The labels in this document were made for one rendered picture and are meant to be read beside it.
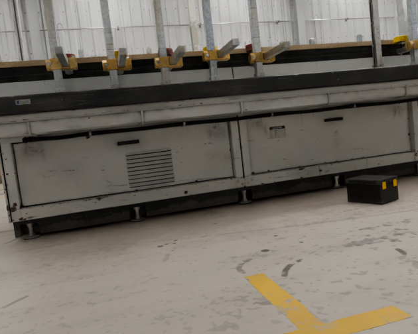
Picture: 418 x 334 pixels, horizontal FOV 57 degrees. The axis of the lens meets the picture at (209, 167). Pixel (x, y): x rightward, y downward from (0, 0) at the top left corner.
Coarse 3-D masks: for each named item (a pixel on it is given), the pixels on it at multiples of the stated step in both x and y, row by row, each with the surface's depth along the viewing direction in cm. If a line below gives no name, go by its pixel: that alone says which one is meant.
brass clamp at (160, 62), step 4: (168, 56) 190; (156, 60) 188; (160, 60) 189; (164, 60) 189; (168, 60) 190; (180, 60) 191; (156, 64) 189; (160, 64) 189; (164, 64) 189; (168, 64) 190; (172, 64) 190; (176, 64) 191; (180, 64) 191; (156, 68) 191; (160, 68) 192
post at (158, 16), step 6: (156, 0) 188; (156, 6) 188; (156, 12) 188; (156, 18) 188; (162, 18) 189; (156, 24) 188; (162, 24) 189; (156, 30) 191; (162, 30) 189; (162, 36) 189; (162, 42) 189; (162, 48) 189; (162, 54) 190; (162, 72) 190; (168, 72) 191; (162, 78) 192; (168, 78) 191
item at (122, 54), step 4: (120, 48) 160; (124, 48) 161; (120, 52) 160; (124, 52) 161; (120, 56) 163; (124, 56) 164; (120, 60) 171; (124, 60) 172; (120, 64) 179; (124, 64) 180; (120, 72) 198
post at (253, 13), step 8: (248, 0) 201; (248, 8) 203; (256, 8) 201; (256, 16) 201; (256, 24) 201; (256, 32) 202; (256, 40) 202; (256, 48) 202; (256, 64) 202; (256, 72) 204
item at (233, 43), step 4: (232, 40) 173; (236, 40) 173; (228, 44) 178; (232, 44) 173; (236, 44) 173; (224, 48) 185; (228, 48) 179; (232, 48) 180; (220, 52) 191; (224, 52) 186; (228, 52) 187; (220, 56) 195
